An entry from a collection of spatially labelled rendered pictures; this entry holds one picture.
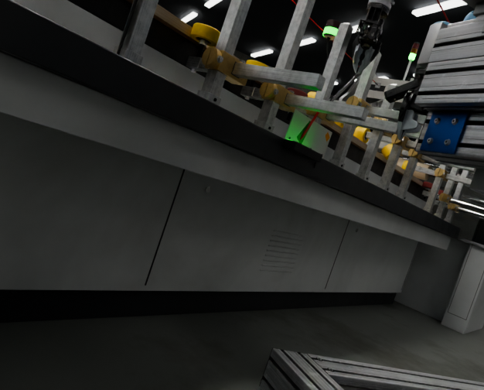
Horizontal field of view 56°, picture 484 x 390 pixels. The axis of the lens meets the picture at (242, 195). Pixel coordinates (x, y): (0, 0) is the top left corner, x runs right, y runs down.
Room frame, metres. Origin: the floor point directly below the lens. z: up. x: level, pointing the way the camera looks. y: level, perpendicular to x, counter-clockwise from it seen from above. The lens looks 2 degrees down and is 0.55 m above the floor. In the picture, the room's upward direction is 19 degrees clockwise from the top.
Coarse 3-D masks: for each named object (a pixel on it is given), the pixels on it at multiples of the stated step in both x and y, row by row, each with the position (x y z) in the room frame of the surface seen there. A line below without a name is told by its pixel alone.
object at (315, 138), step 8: (296, 112) 1.43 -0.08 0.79; (296, 120) 1.44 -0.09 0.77; (304, 120) 1.47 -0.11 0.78; (288, 128) 1.42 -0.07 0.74; (296, 128) 1.45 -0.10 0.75; (312, 128) 1.52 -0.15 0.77; (320, 128) 1.56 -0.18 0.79; (288, 136) 1.43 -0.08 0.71; (296, 136) 1.47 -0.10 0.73; (312, 136) 1.54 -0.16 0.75; (320, 136) 1.57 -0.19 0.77; (304, 144) 1.51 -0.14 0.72; (312, 144) 1.55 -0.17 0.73; (320, 144) 1.59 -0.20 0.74; (328, 144) 1.62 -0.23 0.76; (320, 152) 1.60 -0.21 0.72
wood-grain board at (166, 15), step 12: (132, 0) 1.14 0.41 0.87; (156, 12) 1.20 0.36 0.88; (168, 12) 1.22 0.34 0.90; (168, 24) 1.24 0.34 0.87; (180, 24) 1.26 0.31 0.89; (204, 48) 1.36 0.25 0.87; (336, 132) 2.07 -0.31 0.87; (360, 144) 2.24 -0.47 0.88; (396, 168) 2.66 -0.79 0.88; (420, 180) 3.01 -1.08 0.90
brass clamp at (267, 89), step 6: (264, 84) 1.34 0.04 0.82; (270, 84) 1.33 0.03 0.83; (276, 84) 1.34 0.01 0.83; (264, 90) 1.33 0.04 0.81; (270, 90) 1.32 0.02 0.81; (276, 90) 1.32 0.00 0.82; (282, 90) 1.35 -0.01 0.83; (264, 96) 1.33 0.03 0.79; (270, 96) 1.33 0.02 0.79; (276, 96) 1.33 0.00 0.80; (282, 96) 1.36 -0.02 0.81; (276, 102) 1.35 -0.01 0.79; (282, 102) 1.36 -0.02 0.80; (282, 108) 1.42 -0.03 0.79; (288, 108) 1.40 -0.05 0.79; (294, 108) 1.42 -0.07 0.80
